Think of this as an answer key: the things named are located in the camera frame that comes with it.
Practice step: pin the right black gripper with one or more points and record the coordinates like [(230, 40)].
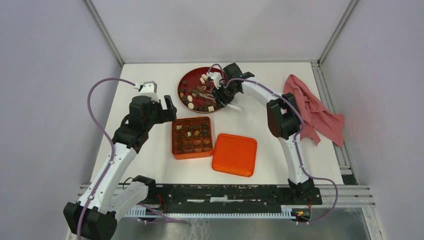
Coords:
[(217, 94)]

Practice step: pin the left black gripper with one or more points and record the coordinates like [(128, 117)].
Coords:
[(166, 115)]

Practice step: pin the metal tongs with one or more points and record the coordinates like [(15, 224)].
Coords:
[(201, 92)]

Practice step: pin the orange chocolate box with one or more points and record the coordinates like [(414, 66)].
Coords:
[(193, 147)]

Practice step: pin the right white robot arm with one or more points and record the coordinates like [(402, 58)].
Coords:
[(283, 118)]

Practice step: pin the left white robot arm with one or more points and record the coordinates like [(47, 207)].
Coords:
[(96, 214)]

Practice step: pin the white square chocolate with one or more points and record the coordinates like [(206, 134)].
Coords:
[(204, 76)]

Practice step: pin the round red tray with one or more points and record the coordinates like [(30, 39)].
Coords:
[(191, 80)]

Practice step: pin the orange box lid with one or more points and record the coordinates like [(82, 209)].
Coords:
[(234, 155)]

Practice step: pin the pink cloth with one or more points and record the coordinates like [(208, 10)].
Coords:
[(316, 117)]

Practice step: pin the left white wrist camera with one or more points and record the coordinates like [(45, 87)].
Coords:
[(148, 89)]

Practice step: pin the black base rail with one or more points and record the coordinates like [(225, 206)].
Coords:
[(227, 199)]

